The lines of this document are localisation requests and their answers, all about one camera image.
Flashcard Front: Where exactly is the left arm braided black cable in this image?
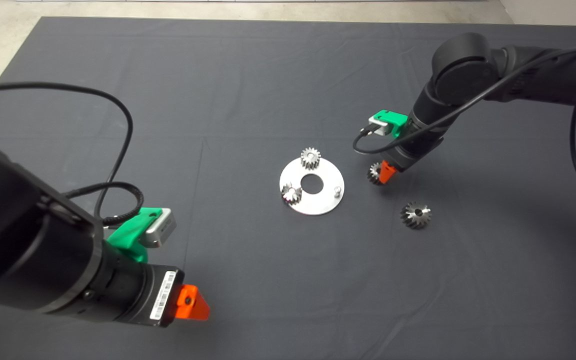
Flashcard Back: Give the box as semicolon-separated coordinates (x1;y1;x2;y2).
63;181;145;227

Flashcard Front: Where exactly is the left green camera mount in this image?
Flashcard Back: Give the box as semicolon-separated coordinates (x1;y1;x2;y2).
106;207;164;264

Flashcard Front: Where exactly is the right silver camera box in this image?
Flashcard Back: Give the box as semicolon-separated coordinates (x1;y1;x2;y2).
368;117;391;137

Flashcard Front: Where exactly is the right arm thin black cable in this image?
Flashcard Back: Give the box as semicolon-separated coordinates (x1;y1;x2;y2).
352;45;576;211

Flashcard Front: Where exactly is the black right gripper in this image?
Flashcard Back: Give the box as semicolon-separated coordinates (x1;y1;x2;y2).
379;131;444;185

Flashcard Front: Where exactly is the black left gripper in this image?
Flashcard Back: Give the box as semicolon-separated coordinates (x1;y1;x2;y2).
123;263;211;329

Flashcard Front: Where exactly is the silver camera box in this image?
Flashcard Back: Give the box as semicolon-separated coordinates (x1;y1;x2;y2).
368;117;391;137
142;208;177;249

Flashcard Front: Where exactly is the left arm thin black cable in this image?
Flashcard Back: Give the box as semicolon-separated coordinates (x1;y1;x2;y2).
0;82;134;218

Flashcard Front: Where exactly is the large steel gear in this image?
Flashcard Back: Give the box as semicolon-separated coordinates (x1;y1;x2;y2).
400;201;432;230

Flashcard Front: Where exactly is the right green camera mount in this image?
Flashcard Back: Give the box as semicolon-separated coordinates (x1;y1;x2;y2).
372;110;410;139

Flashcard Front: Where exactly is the small steel gear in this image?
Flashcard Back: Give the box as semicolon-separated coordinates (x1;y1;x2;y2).
280;183;303;206
367;161;385;186
300;147;322;171

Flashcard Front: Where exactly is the dark grey table cloth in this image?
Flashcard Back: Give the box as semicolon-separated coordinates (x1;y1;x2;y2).
0;16;576;360

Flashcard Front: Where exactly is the left silver camera box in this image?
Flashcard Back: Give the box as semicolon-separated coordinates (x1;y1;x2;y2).
142;208;177;249

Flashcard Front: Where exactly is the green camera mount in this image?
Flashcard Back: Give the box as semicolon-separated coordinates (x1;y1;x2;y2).
372;110;410;139
106;207;164;264

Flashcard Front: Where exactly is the round metal plate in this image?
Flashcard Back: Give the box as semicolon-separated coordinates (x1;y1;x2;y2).
279;156;346;216

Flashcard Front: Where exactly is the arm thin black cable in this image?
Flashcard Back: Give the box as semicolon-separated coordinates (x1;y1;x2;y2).
0;82;134;218
352;45;576;211

